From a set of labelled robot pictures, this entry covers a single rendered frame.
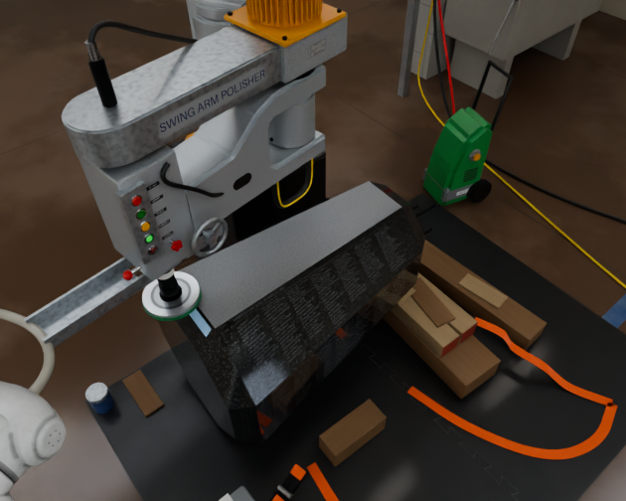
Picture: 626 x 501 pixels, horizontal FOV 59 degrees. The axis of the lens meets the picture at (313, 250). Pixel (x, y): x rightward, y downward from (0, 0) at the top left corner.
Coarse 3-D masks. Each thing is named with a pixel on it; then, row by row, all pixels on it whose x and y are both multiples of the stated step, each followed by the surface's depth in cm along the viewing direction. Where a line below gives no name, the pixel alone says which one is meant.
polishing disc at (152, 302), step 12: (180, 276) 213; (192, 276) 213; (156, 288) 209; (192, 288) 209; (144, 300) 205; (156, 300) 205; (180, 300) 205; (192, 300) 205; (156, 312) 202; (168, 312) 202; (180, 312) 202
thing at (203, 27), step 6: (192, 18) 231; (198, 18) 229; (204, 18) 227; (198, 24) 229; (204, 24) 227; (210, 24) 226; (216, 24) 226; (222, 24) 226; (228, 24) 226; (198, 30) 232; (204, 30) 229; (210, 30) 228; (216, 30) 227; (198, 36) 234; (204, 36) 231
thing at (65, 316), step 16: (112, 272) 187; (80, 288) 180; (96, 288) 184; (112, 288) 184; (128, 288) 180; (48, 304) 174; (64, 304) 178; (80, 304) 180; (96, 304) 174; (112, 304) 179; (32, 320) 172; (48, 320) 175; (64, 320) 175; (80, 320) 172; (48, 336) 166; (64, 336) 170
